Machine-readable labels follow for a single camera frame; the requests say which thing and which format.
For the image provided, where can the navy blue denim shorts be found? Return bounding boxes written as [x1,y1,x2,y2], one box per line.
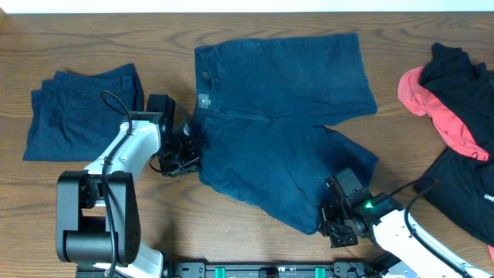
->
[191,33,378,235]

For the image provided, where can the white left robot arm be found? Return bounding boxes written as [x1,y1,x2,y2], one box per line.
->
[56,112,198,277]

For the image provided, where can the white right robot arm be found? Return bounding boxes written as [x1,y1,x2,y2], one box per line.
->
[319,188,492,278]

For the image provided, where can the folded navy blue shorts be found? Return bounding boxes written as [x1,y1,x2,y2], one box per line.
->
[23,64,144,161]

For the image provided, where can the black printed shirt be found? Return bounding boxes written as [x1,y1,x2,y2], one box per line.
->
[418,42,493,246]

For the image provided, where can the red cloth garment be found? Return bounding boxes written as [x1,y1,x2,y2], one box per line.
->
[398,66,493,253]

